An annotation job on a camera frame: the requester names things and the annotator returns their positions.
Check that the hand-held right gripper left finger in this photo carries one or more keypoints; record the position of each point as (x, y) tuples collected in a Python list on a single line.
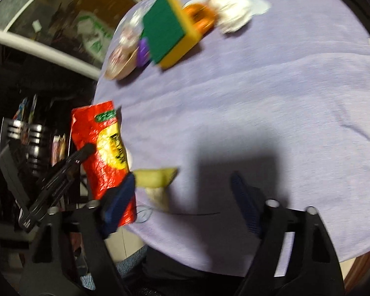
[(120, 200)]

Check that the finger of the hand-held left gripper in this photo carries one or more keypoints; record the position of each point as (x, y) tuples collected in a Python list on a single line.
[(64, 175)]

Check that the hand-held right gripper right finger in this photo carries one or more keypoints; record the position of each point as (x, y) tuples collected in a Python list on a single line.
[(246, 203)]

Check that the banana peel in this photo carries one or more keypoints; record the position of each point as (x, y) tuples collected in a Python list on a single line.
[(154, 177)]

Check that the red snack bag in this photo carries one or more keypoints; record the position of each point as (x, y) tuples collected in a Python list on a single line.
[(104, 148)]

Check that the brown paper bowl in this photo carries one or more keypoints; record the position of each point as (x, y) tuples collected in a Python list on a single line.
[(117, 64)]

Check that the small purple plastic piece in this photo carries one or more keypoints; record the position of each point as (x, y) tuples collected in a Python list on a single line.
[(144, 52)]

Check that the clear plastic bag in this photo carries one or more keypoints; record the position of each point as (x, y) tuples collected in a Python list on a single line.
[(132, 24)]

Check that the green and yellow sponge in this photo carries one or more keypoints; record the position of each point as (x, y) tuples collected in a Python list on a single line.
[(165, 24)]

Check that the white tissue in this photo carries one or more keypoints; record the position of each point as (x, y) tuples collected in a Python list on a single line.
[(231, 9)]

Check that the orange peel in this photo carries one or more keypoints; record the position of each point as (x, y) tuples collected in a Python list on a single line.
[(200, 14)]

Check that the purple floral tablecloth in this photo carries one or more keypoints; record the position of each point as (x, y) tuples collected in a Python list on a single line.
[(265, 98)]

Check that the sliding glass door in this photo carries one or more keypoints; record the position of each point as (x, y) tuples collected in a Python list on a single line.
[(49, 54)]

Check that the green and white sack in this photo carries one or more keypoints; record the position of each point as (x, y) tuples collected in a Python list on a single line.
[(95, 41)]

